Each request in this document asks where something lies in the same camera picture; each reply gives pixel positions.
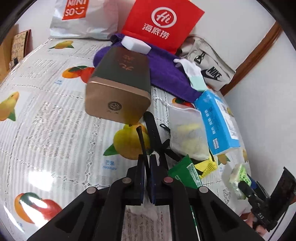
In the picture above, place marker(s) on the green snack packet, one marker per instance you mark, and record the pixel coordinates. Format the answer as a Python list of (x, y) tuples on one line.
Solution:
[(186, 172)]

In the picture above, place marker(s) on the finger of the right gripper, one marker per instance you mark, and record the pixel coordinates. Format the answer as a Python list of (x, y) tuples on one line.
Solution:
[(258, 189), (252, 197)]

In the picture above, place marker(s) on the white gloves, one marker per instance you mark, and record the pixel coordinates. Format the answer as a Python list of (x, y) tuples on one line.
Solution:
[(193, 73)]

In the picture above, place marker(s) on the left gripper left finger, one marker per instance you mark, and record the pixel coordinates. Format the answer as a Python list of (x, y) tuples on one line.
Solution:
[(125, 192)]

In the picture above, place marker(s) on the white mesh drawstring bag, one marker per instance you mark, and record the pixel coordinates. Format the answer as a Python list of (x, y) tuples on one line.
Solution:
[(187, 132)]

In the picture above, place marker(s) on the fruit print tablecloth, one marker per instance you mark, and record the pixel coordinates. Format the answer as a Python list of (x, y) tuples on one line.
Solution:
[(52, 150)]

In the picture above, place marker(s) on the grey Nike waist bag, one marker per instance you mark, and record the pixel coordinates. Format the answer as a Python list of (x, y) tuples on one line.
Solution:
[(215, 71)]

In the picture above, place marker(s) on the white Miniso plastic bag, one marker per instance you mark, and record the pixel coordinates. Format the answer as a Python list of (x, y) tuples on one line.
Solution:
[(84, 19)]

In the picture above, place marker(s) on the small green white packet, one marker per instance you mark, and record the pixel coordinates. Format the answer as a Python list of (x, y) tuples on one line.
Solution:
[(231, 178)]

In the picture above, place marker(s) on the white sponge block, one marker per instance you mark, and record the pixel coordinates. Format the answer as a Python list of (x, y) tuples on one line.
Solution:
[(135, 45)]

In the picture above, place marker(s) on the green gold tea tin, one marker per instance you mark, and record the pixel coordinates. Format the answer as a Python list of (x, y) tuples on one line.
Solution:
[(120, 87)]

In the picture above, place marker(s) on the yellow mesh pouch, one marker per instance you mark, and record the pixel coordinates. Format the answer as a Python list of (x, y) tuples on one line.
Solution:
[(206, 167)]

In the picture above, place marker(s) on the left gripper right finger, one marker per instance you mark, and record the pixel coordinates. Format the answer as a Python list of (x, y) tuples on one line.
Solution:
[(171, 192)]

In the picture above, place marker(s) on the brown wooden door frame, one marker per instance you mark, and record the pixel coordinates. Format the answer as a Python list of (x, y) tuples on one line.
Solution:
[(254, 57)]

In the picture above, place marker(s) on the red paper shopping bag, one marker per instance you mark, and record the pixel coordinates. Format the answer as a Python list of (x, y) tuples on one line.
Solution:
[(165, 24)]

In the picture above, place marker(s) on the blue tissue pack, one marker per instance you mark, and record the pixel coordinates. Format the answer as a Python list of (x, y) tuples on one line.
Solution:
[(220, 130)]

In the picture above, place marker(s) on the purple towel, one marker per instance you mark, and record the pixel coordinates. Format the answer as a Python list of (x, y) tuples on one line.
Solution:
[(156, 68)]

